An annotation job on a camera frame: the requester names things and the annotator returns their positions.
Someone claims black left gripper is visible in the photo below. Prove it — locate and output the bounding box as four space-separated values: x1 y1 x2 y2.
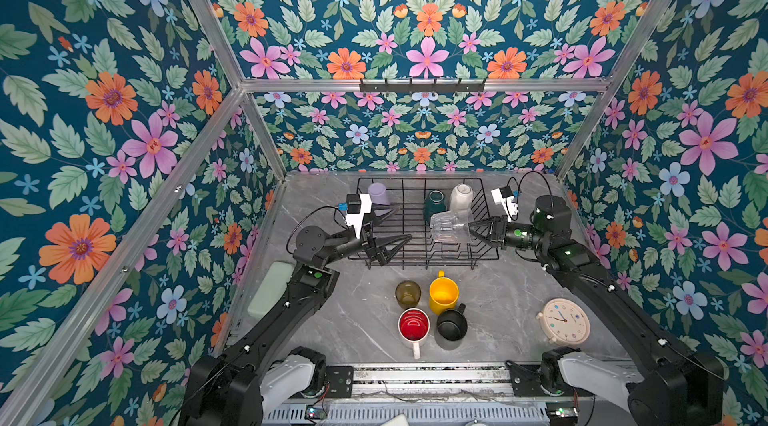
321 202 411 269

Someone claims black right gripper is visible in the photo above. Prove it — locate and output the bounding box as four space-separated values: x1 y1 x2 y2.
465 218 551 255

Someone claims clear drinking glass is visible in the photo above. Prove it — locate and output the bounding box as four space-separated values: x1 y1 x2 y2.
430 210 472 245

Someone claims white ceramic mug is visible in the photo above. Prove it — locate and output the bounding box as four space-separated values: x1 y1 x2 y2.
449 183 474 212

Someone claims lilac plastic cup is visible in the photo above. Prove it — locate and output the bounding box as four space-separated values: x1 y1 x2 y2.
367 182 391 205

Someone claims green mug cream interior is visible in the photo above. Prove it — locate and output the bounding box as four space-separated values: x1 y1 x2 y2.
423 190 446 225

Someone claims yellow mug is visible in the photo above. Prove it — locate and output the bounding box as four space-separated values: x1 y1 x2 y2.
428 270 460 315

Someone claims black mug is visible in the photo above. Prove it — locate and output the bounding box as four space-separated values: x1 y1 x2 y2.
434 304 468 351

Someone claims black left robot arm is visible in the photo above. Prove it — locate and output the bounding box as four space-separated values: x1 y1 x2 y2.
178 195 412 425

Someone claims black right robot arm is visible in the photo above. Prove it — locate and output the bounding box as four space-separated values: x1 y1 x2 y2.
469 195 725 425

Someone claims olive textured glass tumbler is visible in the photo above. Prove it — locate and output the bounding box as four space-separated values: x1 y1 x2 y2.
395 280 421 310

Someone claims white mug red interior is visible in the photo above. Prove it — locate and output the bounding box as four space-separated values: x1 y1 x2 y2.
397 308 431 360

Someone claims pale green sponge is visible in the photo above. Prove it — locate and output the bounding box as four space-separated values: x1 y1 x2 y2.
247 261 295 321

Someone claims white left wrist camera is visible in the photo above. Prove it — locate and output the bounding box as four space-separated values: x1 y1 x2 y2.
345 193 372 238

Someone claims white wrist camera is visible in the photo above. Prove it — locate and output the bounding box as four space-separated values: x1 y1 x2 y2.
345 193 372 238
491 186 519 222

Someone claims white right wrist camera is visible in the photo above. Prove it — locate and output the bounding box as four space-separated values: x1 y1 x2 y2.
491 186 519 222

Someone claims black wire dish rack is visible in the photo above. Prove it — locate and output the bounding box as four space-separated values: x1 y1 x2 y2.
356 175 499 269

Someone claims round pink wall clock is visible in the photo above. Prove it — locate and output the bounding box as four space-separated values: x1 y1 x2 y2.
536 298 591 347

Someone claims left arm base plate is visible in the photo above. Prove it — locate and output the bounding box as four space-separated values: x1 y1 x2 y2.
311 365 355 400

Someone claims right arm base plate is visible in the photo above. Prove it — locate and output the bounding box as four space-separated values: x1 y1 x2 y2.
504 360 574 397

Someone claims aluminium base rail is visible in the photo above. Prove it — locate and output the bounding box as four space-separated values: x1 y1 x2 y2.
191 361 679 406

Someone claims dark wall hook rail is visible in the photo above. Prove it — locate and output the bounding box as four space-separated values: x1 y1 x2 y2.
358 78 486 95

